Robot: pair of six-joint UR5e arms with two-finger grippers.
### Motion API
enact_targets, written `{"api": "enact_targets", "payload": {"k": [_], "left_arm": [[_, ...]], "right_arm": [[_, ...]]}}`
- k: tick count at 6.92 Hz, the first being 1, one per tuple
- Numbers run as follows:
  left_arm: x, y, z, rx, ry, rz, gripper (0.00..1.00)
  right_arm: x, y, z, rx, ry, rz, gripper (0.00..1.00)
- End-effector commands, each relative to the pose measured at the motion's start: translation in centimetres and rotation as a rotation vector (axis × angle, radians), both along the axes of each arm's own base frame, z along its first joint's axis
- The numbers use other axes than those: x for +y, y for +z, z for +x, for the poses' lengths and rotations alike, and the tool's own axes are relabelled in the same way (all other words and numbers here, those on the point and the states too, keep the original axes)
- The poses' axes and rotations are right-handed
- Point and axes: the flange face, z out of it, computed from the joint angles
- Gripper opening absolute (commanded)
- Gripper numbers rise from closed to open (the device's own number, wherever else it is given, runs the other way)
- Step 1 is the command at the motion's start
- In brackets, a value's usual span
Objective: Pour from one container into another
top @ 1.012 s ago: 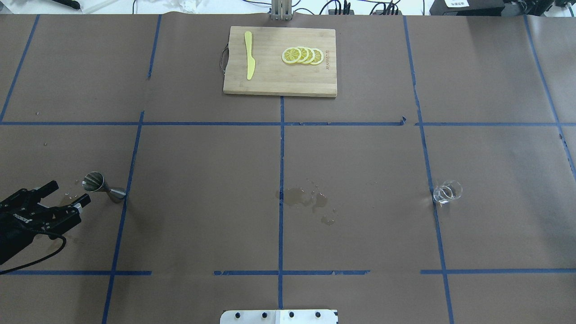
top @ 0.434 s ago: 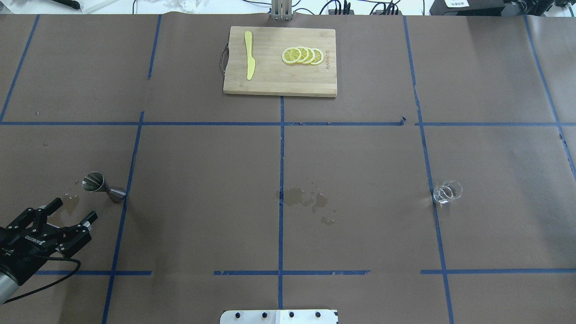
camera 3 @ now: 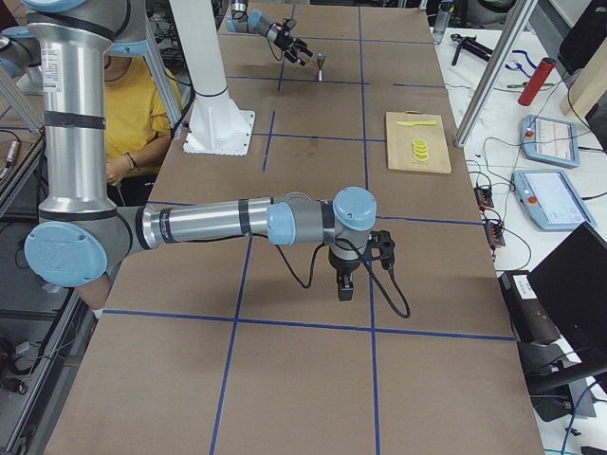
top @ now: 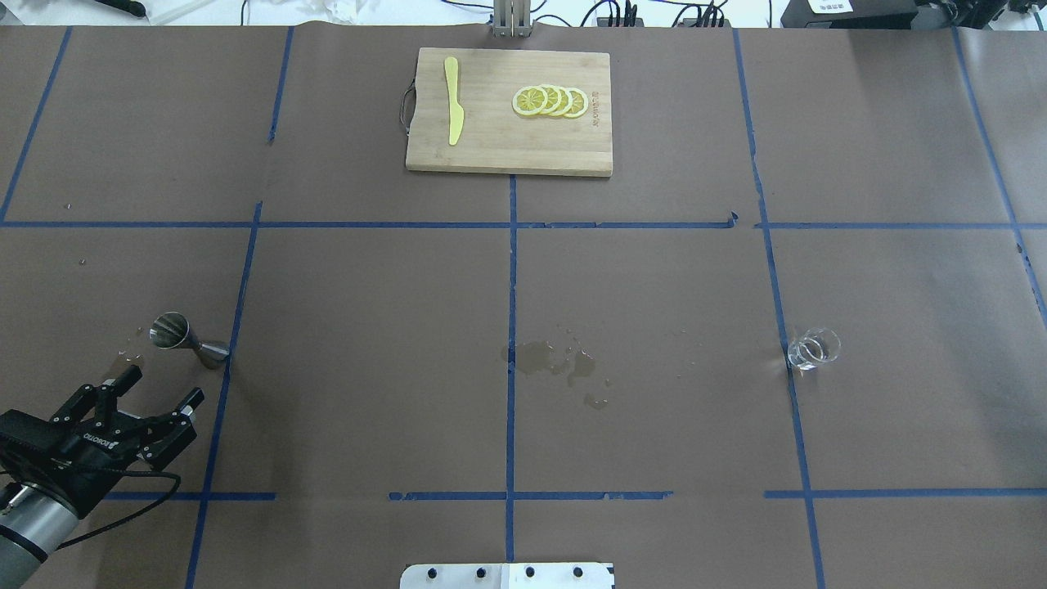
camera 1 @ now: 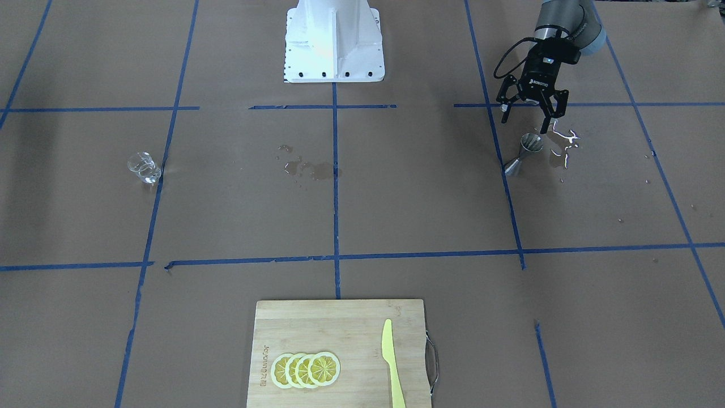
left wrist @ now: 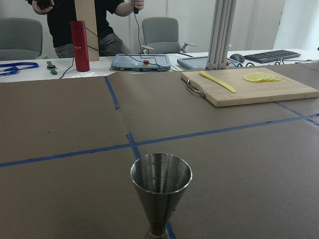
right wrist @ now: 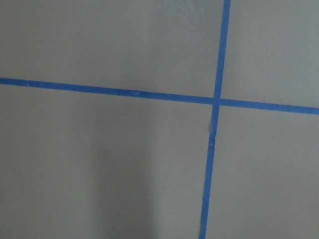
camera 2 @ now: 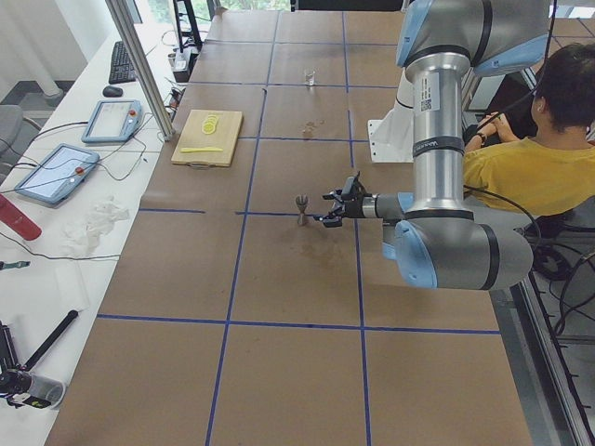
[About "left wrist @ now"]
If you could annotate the steel double jigger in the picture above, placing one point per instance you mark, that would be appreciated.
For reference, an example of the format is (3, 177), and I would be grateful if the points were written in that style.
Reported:
(160, 180)

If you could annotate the teach pendant with red button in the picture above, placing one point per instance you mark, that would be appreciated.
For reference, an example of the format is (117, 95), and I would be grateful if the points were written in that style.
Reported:
(141, 62)

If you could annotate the yellow plastic knife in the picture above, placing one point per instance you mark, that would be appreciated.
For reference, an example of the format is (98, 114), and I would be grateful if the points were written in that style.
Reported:
(223, 84)

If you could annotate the grey office chair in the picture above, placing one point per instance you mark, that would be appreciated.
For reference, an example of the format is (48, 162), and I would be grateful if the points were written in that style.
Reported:
(161, 36)

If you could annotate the bamboo cutting board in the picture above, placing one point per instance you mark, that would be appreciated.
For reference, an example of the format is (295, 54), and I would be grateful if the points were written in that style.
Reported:
(247, 92)

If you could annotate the black computer mouse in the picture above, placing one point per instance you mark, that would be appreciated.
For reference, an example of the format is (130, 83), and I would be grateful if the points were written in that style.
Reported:
(237, 57)

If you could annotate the lemon slice front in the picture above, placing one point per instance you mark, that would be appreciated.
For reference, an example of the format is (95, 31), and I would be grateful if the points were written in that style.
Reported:
(253, 77)

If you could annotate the lemon slice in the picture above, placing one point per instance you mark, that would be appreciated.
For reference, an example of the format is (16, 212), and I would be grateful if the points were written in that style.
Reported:
(276, 78)
(265, 76)
(253, 77)
(271, 77)

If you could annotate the green wrist watch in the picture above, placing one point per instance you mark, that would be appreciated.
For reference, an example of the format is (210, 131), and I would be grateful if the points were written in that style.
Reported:
(51, 67)

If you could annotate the black keyboard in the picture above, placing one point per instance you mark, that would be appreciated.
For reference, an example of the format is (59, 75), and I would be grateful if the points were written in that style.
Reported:
(271, 56)

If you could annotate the red thermos bottle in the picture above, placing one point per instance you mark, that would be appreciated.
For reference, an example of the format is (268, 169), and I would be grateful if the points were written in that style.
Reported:
(80, 47)

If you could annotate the brown cardboard panel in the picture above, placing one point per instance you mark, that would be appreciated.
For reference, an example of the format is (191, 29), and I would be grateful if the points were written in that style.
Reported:
(85, 11)

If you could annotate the person in black shirt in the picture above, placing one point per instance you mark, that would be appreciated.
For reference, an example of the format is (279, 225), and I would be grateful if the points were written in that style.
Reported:
(61, 12)

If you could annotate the grey chair at left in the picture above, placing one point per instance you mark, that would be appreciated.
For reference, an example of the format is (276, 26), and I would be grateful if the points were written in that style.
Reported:
(21, 39)

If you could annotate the aluminium frame post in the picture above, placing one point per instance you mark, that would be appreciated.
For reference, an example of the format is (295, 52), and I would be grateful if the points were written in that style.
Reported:
(220, 34)

